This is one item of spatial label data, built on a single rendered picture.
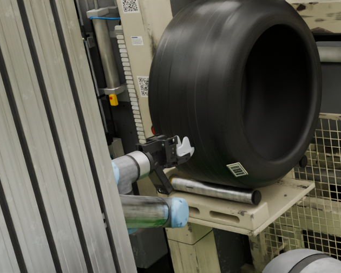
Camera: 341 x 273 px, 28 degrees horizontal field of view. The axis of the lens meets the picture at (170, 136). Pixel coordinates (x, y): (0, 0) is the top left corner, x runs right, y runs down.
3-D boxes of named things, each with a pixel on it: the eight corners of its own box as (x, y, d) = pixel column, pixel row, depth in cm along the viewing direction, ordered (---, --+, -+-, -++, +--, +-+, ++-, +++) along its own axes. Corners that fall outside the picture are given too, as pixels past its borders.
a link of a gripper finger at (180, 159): (194, 153, 189) (173, 161, 183) (194, 157, 190) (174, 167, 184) (181, 151, 193) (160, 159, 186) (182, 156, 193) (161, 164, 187)
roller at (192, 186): (168, 189, 229) (168, 176, 229) (177, 187, 233) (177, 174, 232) (253, 206, 206) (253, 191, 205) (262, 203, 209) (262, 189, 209)
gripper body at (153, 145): (179, 135, 185) (149, 147, 177) (183, 165, 187) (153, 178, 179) (159, 132, 190) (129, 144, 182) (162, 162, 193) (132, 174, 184)
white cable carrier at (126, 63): (142, 155, 246) (113, 26, 230) (151, 149, 249) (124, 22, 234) (150, 156, 243) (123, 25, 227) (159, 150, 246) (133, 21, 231)
